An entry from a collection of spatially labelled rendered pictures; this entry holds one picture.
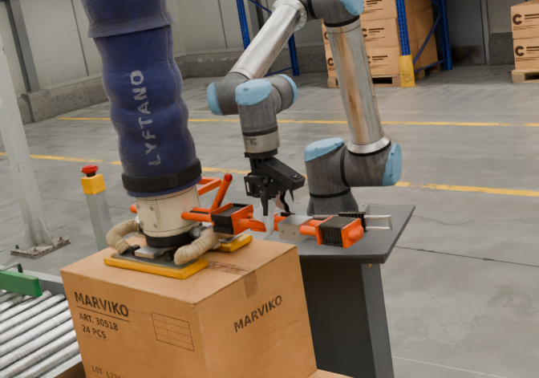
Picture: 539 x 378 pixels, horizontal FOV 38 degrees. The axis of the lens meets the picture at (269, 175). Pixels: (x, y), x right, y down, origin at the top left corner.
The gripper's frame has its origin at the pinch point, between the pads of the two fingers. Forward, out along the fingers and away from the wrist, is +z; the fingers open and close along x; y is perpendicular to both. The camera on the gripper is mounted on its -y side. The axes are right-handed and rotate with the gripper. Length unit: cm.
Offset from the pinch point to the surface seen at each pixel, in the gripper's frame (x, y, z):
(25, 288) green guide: -13, 159, 48
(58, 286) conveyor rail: -22, 148, 50
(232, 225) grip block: 4.6, 13.3, -0.5
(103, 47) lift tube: 11, 42, -50
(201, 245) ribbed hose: 8.5, 22.2, 4.8
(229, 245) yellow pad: -5.0, 25.5, 10.3
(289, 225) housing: 3.5, -5.6, -1.8
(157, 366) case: 24, 32, 35
